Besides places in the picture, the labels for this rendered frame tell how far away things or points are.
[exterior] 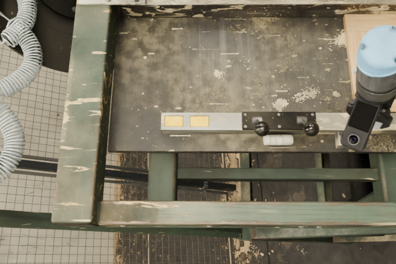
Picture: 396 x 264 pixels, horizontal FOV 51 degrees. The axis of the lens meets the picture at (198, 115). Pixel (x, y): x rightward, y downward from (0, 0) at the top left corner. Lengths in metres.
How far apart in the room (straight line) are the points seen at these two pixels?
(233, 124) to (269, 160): 2.19
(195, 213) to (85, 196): 0.27
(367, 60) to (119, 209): 0.70
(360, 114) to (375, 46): 0.20
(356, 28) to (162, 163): 0.70
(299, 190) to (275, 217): 1.98
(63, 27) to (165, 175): 0.84
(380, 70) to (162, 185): 0.70
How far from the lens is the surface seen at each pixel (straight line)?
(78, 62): 1.18
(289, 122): 1.14
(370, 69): 0.69
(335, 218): 1.12
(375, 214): 1.15
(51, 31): 1.75
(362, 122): 0.85
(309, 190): 2.99
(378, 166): 1.28
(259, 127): 1.01
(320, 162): 2.71
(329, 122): 1.18
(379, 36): 0.69
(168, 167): 1.18
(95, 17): 1.24
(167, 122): 1.13
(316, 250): 2.95
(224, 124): 1.13
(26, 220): 1.54
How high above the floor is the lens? 2.19
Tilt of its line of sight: 31 degrees down
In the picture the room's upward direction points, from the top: 78 degrees counter-clockwise
